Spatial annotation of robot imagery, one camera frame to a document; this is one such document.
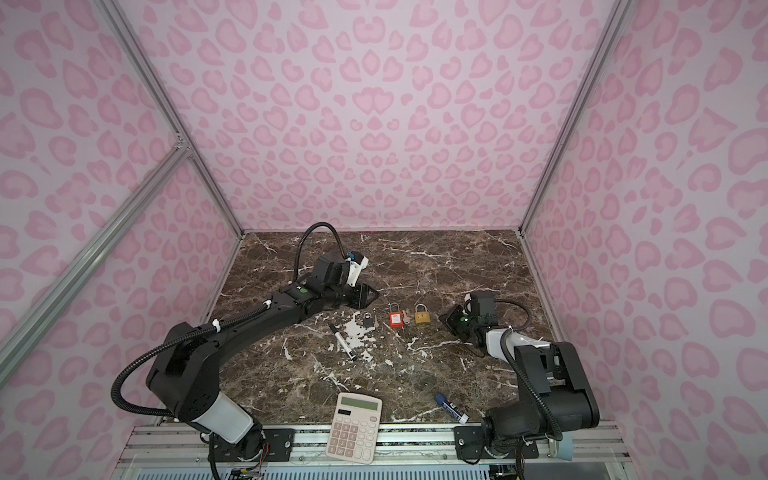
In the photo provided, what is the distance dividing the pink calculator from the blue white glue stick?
6.5 inches

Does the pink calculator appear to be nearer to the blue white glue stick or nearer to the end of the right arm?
the blue white glue stick

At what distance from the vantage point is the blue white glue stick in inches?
30.5

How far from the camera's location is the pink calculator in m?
0.73
